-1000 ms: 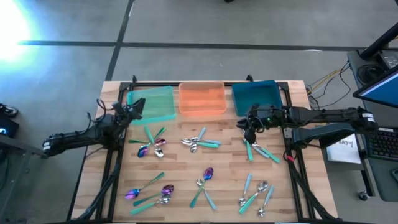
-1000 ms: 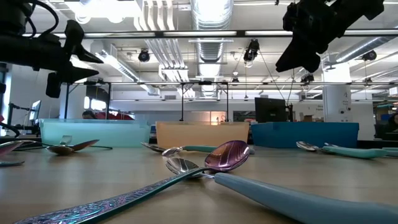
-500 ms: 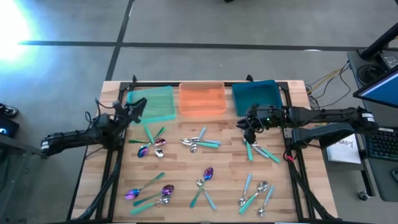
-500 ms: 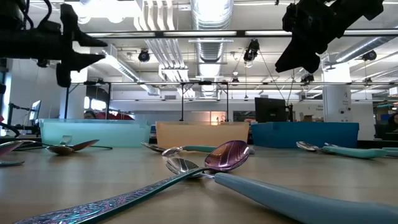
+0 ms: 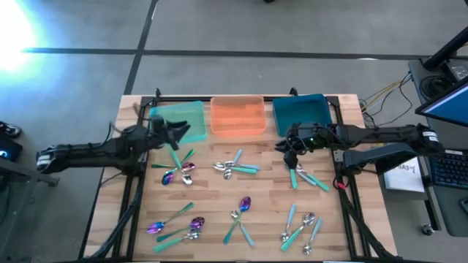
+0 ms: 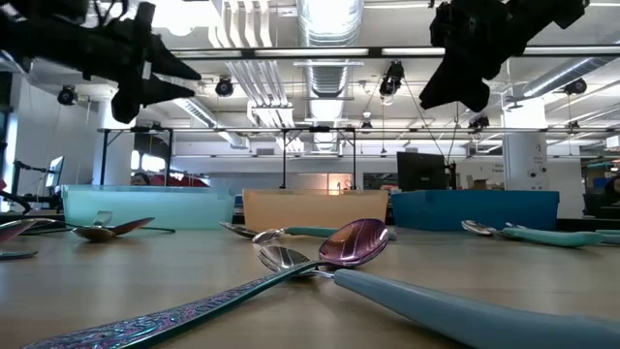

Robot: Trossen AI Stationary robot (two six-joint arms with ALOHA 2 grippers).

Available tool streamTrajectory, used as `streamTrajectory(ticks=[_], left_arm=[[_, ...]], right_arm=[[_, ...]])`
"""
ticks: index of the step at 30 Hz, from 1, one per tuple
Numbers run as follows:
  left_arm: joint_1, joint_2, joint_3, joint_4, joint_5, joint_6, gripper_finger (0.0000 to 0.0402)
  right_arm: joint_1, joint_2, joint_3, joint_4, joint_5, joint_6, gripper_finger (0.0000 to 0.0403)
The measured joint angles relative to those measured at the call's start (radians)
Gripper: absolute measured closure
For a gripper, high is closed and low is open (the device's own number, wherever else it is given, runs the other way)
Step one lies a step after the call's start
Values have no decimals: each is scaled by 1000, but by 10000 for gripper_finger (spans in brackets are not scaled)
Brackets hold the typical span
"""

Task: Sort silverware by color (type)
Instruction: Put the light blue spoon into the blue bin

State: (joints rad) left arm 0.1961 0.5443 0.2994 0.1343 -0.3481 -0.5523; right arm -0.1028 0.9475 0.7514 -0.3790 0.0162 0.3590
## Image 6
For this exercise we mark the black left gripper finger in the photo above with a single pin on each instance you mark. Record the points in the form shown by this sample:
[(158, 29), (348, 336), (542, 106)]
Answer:
[(169, 60), (164, 91)]

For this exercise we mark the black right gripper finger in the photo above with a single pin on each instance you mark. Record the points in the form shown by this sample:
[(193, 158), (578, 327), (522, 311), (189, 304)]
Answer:
[(455, 87)]

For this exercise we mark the copper spoon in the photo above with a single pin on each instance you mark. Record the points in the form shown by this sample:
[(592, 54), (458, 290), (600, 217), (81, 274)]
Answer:
[(133, 227)]

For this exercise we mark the pale metal spoon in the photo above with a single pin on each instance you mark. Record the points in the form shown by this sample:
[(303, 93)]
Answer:
[(103, 219)]

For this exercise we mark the gold spoon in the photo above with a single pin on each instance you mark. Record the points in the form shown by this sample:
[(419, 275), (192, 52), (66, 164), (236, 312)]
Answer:
[(94, 234)]

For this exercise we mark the dark iridescent spoon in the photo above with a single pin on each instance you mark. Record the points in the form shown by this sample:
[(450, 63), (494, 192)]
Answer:
[(17, 255)]

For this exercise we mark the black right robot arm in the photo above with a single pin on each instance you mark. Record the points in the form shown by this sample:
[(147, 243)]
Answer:
[(547, 19)]

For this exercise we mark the black ceiling spotlight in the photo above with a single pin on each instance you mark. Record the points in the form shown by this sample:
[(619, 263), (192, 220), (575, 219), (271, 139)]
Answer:
[(575, 86), (478, 122), (224, 87), (391, 80), (67, 95)]

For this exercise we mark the plain white column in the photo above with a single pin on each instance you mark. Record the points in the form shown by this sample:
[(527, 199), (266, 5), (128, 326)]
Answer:
[(121, 155)]

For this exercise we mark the black rig crossbar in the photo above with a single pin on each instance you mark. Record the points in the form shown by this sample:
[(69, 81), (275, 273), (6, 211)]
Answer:
[(249, 52)]

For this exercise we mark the white ceiling conduit bundle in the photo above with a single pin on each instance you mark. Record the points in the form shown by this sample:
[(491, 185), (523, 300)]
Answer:
[(257, 82)]

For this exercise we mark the black computer monitor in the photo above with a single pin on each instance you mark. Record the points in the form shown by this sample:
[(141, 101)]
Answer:
[(420, 170)]

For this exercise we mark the white column with signs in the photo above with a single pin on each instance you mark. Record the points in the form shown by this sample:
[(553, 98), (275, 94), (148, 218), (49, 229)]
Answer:
[(525, 155)]

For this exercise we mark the cardboard box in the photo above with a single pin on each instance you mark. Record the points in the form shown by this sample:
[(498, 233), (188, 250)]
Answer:
[(480, 184)]

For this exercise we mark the teal translucent plastic bin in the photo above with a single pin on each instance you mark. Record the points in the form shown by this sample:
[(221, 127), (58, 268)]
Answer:
[(160, 208)]

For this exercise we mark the blue plastic bin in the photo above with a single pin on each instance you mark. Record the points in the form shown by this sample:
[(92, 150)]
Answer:
[(474, 208)]

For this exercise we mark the slim grey computer monitor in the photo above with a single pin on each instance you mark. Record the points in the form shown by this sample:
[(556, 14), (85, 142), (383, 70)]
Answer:
[(54, 172)]

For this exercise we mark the orange translucent plastic bin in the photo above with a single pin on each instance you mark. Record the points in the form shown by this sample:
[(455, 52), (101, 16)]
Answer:
[(310, 208)]

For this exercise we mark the purple iridescent spoon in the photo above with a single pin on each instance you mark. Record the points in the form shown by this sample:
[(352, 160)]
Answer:
[(14, 229)]

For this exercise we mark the white rectangular ceiling duct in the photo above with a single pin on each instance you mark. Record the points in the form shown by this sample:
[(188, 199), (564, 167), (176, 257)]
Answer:
[(198, 114)]

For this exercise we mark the black metal frame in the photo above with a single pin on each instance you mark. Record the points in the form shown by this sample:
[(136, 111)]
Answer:
[(103, 155), (284, 160)]

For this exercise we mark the slanted silver ceiling duct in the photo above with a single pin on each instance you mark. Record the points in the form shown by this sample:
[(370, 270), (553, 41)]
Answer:
[(562, 72)]

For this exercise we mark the round silver ceiling duct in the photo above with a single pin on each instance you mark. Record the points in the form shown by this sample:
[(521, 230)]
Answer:
[(329, 77)]

